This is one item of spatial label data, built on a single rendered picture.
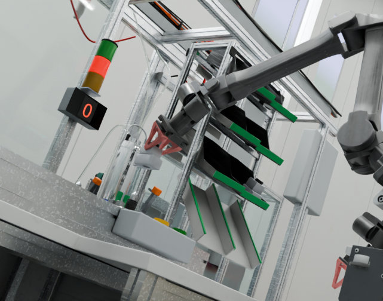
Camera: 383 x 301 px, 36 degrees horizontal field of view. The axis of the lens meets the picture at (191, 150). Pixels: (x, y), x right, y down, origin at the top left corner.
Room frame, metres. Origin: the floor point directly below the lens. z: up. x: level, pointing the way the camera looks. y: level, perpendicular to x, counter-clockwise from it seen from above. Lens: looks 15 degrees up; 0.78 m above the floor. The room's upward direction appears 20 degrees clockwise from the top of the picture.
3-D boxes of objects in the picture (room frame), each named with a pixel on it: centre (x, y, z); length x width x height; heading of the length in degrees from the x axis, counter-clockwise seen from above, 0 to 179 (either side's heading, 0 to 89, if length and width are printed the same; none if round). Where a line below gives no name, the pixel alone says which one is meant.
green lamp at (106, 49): (1.56, 0.32, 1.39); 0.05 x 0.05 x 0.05
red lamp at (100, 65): (1.56, 0.32, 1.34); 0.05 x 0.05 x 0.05
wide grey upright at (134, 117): (2.95, 0.32, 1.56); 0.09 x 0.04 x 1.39; 136
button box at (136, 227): (1.40, 0.01, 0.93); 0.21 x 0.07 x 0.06; 136
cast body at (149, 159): (1.61, 0.11, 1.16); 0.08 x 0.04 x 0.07; 46
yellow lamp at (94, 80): (1.56, 0.32, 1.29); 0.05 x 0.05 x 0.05
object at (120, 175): (2.60, 0.25, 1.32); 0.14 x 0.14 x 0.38
